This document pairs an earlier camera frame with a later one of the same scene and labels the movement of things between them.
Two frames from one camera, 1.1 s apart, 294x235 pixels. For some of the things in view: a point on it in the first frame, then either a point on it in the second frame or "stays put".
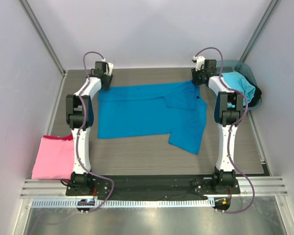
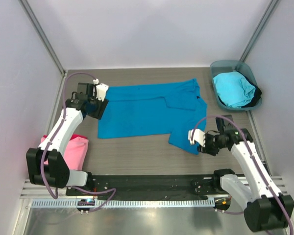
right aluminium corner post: (258, 31) stays put
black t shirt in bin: (257, 93) stays put
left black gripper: (107, 86) to (98, 113)
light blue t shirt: (234, 81) stays put
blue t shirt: (174, 109) stays put
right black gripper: (197, 80) to (206, 146)
